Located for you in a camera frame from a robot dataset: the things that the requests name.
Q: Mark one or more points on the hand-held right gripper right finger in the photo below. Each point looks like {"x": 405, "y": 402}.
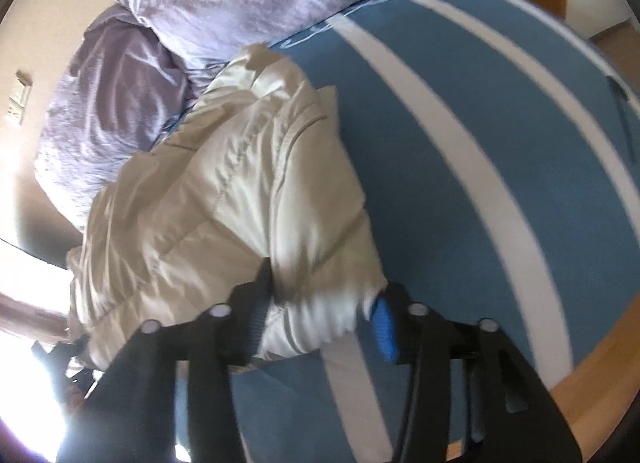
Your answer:
{"x": 385, "y": 333}

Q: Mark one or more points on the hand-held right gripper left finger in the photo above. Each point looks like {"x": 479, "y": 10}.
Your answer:
{"x": 257, "y": 318}

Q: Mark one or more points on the beige quilted puffer jacket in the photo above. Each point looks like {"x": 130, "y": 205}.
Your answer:
{"x": 225, "y": 193}

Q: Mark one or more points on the bed with blue striped sheet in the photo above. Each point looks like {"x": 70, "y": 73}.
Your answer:
{"x": 450, "y": 168}

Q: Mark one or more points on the large lilac pillow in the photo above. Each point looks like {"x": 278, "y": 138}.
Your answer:
{"x": 110, "y": 108}

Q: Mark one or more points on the white wall switch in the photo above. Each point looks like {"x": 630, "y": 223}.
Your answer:
{"x": 20, "y": 98}

